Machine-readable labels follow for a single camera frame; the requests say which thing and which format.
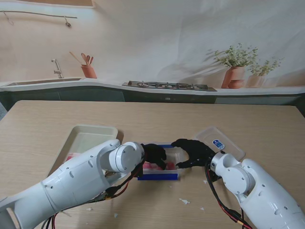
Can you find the printed kitchen backdrop cloth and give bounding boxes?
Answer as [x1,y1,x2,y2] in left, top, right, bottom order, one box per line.
[0,0,305,105]

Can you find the red black left arm cable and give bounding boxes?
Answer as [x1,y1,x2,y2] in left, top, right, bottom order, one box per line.
[40,155,146,229]

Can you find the clear container with blue clips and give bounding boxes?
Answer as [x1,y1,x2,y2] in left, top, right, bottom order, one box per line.
[137,142,191,182]

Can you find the red black arm cable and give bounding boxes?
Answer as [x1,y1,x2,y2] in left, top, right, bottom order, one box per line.
[40,155,146,229]
[204,162,251,229]

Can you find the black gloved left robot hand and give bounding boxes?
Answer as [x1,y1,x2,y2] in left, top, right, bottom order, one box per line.
[142,143,168,171]

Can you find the cream rectangular tray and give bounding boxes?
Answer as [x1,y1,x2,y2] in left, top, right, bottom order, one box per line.
[47,124,119,177]

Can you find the clear lid with blue label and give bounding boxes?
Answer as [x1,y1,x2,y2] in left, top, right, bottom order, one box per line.
[194,125,246,161]

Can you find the pink bacon slice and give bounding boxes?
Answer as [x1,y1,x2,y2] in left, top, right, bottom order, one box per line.
[66,152,82,162]

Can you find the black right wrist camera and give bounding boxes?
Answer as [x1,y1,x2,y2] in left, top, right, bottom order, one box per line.
[210,170,224,183]

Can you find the red black right arm cable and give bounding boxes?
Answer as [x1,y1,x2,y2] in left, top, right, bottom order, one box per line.
[204,162,251,229]

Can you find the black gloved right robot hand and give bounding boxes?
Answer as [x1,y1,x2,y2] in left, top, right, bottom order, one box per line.
[171,138,215,169]

